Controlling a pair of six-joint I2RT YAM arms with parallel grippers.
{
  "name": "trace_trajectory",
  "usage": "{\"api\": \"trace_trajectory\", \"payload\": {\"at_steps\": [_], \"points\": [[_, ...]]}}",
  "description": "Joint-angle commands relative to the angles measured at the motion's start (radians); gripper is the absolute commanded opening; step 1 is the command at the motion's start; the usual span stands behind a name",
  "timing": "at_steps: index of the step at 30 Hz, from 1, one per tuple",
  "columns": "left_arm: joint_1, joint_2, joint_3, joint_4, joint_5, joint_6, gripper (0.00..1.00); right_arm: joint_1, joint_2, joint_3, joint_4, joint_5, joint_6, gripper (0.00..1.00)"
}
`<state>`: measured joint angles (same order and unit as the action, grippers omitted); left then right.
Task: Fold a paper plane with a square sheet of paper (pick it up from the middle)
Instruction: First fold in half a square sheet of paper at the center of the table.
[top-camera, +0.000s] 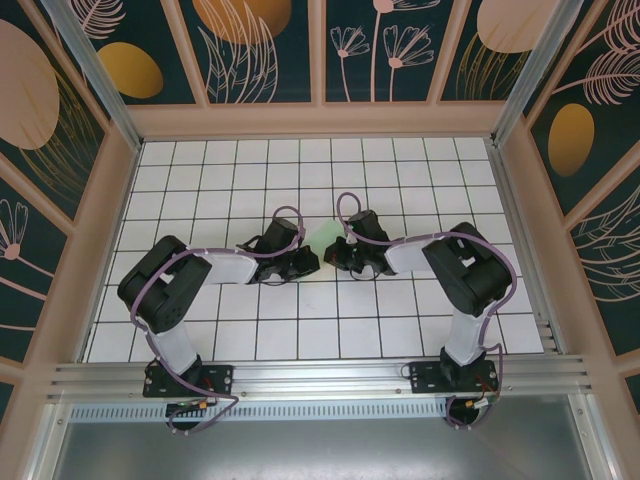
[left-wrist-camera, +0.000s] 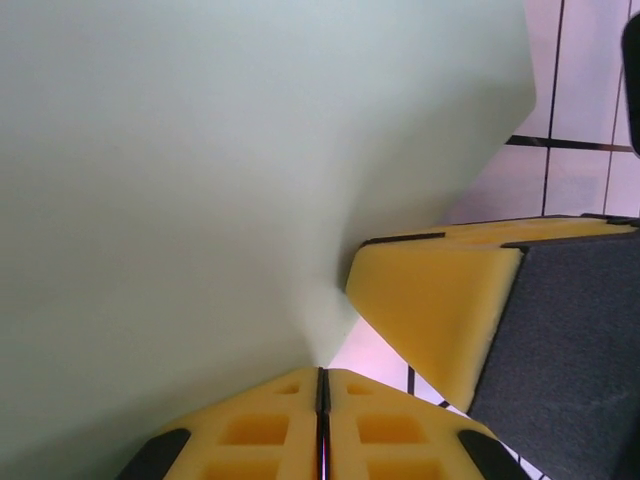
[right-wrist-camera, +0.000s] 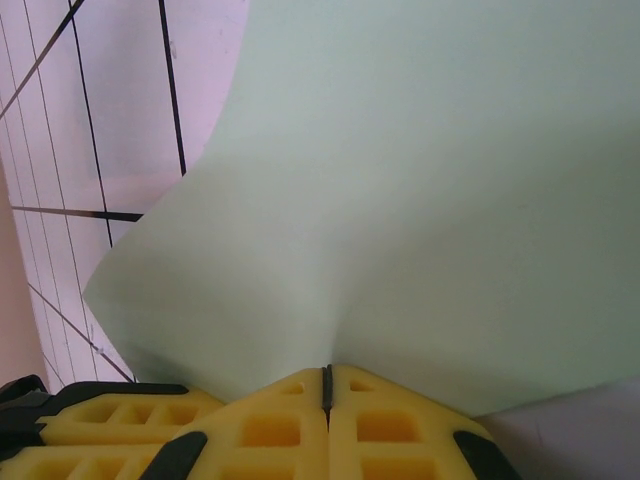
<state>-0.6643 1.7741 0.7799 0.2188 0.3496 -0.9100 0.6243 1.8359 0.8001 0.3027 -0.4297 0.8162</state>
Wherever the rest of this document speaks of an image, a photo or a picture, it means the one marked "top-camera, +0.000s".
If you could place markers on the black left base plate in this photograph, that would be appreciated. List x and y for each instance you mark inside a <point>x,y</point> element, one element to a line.
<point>215,377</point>

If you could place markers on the light green paper sheet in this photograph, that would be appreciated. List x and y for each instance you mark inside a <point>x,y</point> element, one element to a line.
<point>320,235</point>

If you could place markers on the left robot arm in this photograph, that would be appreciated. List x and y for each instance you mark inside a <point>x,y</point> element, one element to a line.
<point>172,345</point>

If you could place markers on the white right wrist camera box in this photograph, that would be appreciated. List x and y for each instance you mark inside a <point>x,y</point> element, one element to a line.
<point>350,235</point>

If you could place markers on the aluminium mounting rail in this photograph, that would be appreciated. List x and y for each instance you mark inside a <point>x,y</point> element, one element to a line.
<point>320,375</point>

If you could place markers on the black controller board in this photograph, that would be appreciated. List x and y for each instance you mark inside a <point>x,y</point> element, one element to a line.
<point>185,407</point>

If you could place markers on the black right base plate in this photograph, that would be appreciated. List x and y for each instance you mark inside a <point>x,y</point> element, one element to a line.
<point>425,377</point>

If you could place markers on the aluminium side rail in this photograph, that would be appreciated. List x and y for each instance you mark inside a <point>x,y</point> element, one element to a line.
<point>515,240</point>

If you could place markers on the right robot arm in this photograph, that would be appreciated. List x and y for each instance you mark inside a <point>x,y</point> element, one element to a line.
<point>467,340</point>

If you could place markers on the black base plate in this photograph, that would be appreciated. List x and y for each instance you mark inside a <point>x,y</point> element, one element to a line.
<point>215,377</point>
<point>425,377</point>

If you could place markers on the aluminium frame post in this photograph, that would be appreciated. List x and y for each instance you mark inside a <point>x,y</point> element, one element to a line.
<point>530,75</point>
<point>100,80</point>

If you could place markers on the grey metal sheet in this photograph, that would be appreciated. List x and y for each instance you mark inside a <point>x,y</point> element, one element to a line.
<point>320,450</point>

